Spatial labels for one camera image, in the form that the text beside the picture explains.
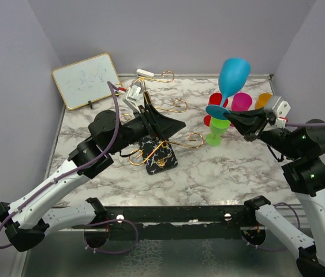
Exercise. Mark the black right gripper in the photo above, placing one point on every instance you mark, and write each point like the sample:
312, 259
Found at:
250, 122

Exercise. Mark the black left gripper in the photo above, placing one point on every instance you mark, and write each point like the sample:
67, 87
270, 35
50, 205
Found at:
156, 125

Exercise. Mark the magenta wine glass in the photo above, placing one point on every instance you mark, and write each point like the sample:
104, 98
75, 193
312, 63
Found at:
241, 102

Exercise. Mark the orange wine glass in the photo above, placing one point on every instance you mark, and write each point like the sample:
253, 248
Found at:
262, 100

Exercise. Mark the green wine glass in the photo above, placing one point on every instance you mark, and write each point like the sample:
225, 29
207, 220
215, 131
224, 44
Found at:
217, 128

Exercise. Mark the red wine glass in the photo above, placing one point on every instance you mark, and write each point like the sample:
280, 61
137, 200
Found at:
216, 99

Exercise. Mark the blue wine glass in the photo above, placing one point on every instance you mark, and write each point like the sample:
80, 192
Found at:
232, 78

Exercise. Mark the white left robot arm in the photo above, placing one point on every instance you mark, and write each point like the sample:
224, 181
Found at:
29, 219

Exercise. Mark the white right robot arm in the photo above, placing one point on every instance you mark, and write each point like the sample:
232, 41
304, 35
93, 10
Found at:
305, 175

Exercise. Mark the black patterned rack base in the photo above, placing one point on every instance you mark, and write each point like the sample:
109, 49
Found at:
157, 156

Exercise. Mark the white marker eraser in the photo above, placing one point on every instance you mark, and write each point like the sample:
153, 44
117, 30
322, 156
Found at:
144, 73

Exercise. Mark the small framed whiteboard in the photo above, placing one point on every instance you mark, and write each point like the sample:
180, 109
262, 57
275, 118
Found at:
85, 81

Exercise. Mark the black front mounting bar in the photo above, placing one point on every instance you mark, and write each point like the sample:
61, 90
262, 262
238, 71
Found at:
173, 222

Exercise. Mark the gold wire glass rack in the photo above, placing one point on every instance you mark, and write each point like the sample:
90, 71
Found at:
167, 77

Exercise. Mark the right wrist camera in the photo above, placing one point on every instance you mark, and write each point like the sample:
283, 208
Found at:
276, 111

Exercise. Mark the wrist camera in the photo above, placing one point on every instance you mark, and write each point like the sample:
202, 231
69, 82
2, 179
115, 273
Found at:
276, 111
131, 96

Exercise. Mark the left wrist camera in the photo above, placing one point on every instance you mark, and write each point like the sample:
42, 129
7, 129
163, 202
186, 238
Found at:
131, 96

